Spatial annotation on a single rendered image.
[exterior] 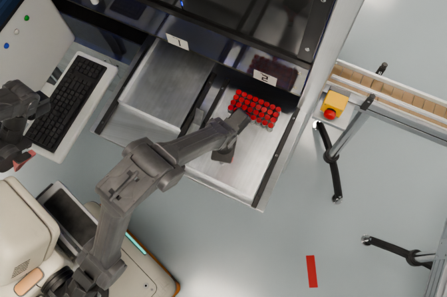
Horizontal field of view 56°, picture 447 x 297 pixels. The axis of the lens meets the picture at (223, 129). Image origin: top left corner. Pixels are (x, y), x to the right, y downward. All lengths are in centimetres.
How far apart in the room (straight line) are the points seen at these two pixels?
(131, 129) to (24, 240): 66
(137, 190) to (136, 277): 133
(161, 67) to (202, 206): 97
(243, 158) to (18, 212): 76
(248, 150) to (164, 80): 42
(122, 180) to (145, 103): 84
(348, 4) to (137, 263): 151
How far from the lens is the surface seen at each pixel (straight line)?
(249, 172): 148
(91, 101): 174
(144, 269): 208
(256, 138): 151
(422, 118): 163
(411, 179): 258
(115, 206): 78
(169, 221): 236
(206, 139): 99
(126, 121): 159
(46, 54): 178
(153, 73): 164
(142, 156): 79
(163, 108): 157
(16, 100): 114
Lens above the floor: 231
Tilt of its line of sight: 70 degrees down
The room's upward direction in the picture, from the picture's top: 3 degrees counter-clockwise
